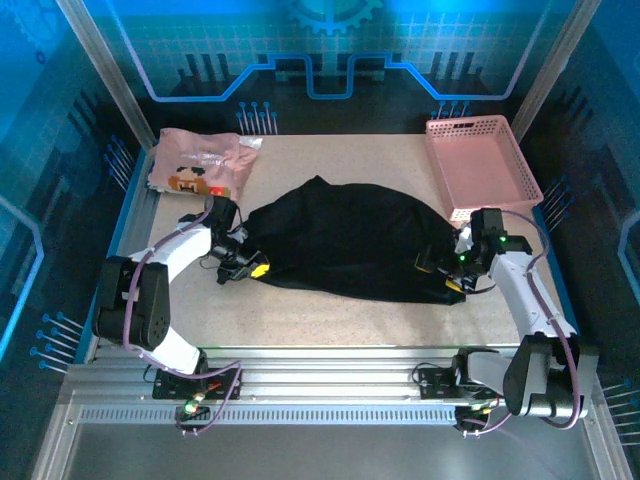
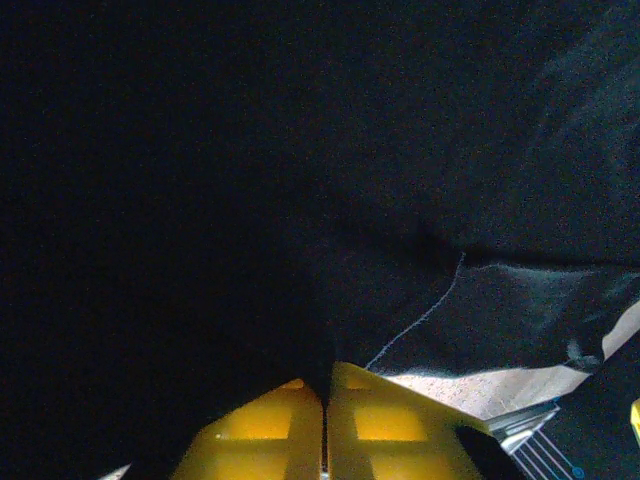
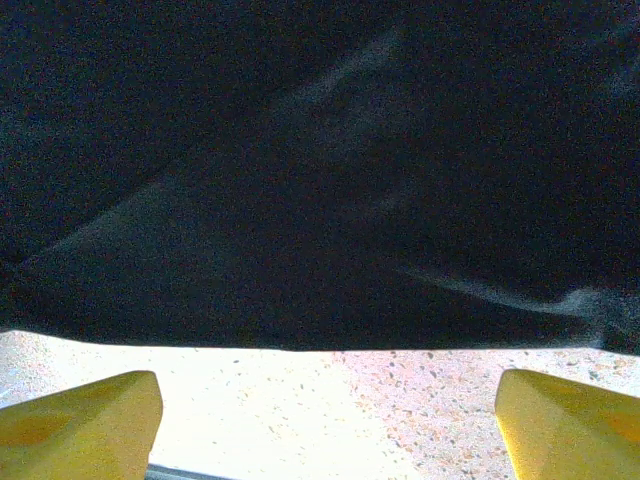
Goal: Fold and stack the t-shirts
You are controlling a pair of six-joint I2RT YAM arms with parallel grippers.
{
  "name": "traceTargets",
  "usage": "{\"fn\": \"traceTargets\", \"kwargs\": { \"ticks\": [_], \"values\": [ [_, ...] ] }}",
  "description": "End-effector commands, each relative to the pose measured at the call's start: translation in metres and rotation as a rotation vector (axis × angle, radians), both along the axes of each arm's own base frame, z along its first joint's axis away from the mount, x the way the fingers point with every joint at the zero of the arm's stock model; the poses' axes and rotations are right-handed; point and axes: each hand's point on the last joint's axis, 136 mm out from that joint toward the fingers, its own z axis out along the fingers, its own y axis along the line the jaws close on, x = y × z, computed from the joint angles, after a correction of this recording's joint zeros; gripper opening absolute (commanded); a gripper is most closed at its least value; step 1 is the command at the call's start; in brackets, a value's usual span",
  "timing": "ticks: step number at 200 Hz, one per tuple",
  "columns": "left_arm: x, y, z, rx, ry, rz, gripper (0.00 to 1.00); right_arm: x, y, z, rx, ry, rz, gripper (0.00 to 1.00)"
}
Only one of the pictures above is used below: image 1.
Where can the aluminium frame post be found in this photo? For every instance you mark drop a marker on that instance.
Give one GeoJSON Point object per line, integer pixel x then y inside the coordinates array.
{"type": "Point", "coordinates": [100, 60]}
{"type": "Point", "coordinates": [557, 65]}

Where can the black t-shirt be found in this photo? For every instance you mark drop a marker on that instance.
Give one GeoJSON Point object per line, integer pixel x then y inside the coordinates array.
{"type": "Point", "coordinates": [350, 240]}

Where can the pink t-shirt with pixel print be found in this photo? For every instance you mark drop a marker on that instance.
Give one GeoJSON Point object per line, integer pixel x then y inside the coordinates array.
{"type": "Point", "coordinates": [200, 160]}

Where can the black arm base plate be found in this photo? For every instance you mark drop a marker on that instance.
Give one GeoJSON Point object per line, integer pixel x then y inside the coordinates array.
{"type": "Point", "coordinates": [432, 382]}
{"type": "Point", "coordinates": [167, 387]}

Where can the long aluminium frame rail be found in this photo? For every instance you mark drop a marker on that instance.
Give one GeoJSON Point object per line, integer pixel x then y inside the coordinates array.
{"type": "Point", "coordinates": [325, 370]}

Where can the pink plastic basket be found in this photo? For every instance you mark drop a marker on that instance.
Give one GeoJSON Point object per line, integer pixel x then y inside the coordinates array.
{"type": "Point", "coordinates": [480, 160]}

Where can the black power connector block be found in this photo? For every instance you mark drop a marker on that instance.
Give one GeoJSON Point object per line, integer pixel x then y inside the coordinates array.
{"type": "Point", "coordinates": [465, 416]}
{"type": "Point", "coordinates": [200, 414]}

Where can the short aluminium side rail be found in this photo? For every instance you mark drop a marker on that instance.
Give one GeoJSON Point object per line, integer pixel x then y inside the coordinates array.
{"type": "Point", "coordinates": [140, 220]}

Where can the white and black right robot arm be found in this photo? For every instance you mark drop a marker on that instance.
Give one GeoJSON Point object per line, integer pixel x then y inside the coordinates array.
{"type": "Point", "coordinates": [525, 295]}

